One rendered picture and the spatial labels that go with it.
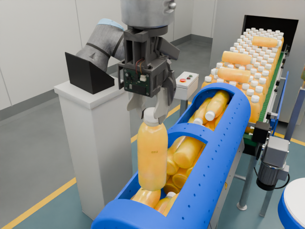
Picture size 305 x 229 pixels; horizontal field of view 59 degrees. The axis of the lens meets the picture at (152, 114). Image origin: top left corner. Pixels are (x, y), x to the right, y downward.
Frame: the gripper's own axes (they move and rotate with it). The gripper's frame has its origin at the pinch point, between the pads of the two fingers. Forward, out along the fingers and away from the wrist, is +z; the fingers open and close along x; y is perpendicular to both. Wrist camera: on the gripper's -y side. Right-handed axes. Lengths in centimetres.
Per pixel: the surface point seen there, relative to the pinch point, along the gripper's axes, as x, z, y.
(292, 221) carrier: 39, 45, -26
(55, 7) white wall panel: -244, 37, -211
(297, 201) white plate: 39, 43, -34
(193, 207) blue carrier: 11.1, 27.7, -2.6
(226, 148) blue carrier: 12.5, 29.8, -33.4
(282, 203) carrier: 35, 45, -32
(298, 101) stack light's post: 36, 46, -115
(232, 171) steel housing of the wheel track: 14, 61, -57
